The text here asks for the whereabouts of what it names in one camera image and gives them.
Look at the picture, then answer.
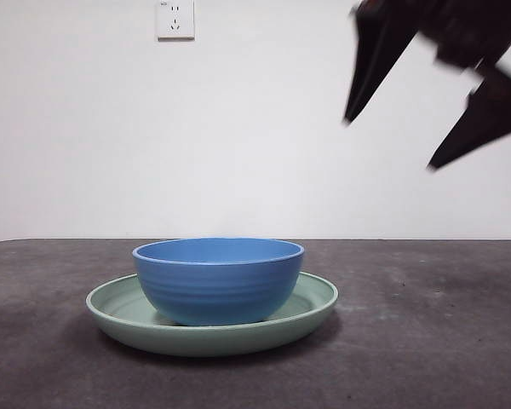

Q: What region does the blue ribbed bowl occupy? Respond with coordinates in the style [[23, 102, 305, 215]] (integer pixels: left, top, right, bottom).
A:
[[131, 237, 305, 327]]

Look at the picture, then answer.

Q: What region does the pale green round plate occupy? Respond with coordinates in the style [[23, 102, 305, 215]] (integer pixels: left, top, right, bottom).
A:
[[84, 272, 340, 358]]

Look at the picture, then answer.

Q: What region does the white wall socket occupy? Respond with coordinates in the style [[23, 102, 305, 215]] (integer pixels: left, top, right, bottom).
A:
[[156, 0, 196, 43]]

